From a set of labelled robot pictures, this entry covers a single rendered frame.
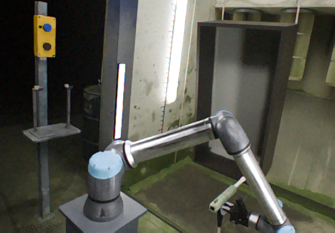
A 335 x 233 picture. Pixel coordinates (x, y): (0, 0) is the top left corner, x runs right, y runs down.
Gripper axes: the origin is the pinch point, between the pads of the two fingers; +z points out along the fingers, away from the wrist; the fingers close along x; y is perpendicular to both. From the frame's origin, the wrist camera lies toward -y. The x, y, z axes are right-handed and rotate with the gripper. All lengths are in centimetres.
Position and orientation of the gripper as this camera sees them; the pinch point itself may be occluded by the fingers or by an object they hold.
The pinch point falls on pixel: (219, 203)
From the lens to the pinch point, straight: 164.1
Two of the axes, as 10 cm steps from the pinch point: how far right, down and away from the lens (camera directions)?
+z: -7.9, -1.4, 6.0
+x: 6.1, -1.4, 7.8
